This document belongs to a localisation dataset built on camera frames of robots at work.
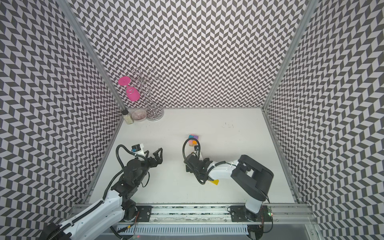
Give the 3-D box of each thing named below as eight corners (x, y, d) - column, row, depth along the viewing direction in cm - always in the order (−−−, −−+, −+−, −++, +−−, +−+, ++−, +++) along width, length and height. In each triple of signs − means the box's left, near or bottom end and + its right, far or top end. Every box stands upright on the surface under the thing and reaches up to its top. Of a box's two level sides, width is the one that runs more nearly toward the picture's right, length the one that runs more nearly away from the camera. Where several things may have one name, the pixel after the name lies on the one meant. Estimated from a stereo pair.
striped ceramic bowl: (132, 121, 112) (130, 117, 108) (135, 113, 117) (133, 109, 113) (145, 121, 112) (143, 117, 108) (147, 113, 117) (145, 109, 113)
